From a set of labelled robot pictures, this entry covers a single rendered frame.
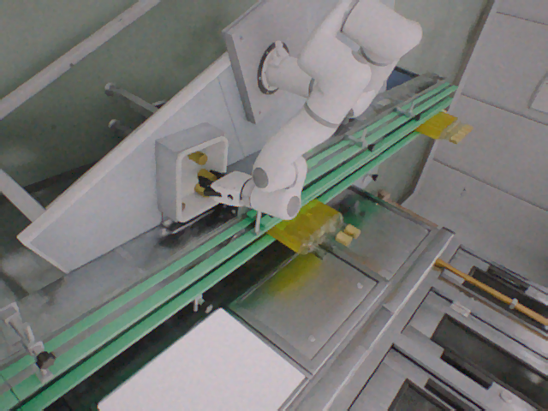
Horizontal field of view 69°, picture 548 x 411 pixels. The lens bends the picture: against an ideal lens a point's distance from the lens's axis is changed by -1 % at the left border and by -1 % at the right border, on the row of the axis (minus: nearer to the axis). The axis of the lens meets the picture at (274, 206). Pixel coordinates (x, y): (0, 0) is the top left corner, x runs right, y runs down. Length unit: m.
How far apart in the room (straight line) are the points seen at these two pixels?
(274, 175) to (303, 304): 0.55
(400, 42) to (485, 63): 6.16
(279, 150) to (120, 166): 0.40
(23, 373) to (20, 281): 0.49
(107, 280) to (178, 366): 0.28
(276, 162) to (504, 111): 6.34
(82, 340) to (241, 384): 0.40
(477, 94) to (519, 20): 1.10
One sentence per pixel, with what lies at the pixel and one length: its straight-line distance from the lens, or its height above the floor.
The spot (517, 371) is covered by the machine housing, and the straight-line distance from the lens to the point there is 1.50.
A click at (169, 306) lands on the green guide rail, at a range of 1.12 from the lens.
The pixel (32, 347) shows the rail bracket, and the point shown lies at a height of 0.97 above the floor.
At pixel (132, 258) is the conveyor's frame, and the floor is 0.81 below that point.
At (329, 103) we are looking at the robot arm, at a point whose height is 1.15.
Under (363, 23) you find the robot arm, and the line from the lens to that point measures 0.85.
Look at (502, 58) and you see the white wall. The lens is 6.93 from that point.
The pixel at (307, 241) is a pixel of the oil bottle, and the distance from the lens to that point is 1.26.
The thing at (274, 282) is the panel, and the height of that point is 1.04.
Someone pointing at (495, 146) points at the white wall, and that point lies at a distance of 7.22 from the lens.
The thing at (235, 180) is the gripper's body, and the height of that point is 0.94.
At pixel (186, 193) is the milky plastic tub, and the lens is 1.20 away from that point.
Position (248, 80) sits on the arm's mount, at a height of 0.79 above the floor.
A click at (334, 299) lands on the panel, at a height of 1.22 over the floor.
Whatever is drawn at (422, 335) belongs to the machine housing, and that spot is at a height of 1.49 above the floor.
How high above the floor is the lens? 1.49
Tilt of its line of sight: 26 degrees down
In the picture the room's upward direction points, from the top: 121 degrees clockwise
